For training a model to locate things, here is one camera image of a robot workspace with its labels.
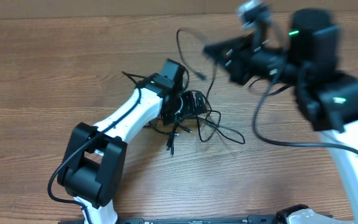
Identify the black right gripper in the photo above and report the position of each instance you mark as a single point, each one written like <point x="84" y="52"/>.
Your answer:
<point x="242" y="66"/>

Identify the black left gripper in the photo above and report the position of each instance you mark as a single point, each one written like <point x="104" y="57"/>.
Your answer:
<point x="191" y="108"/>

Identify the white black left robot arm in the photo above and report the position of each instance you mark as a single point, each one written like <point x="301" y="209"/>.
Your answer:
<point x="93" y="163"/>

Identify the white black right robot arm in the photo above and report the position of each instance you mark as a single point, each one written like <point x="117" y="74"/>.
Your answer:
<point x="306" y="61"/>

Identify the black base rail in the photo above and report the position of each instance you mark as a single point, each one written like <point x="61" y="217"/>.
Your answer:
<point x="251" y="219"/>

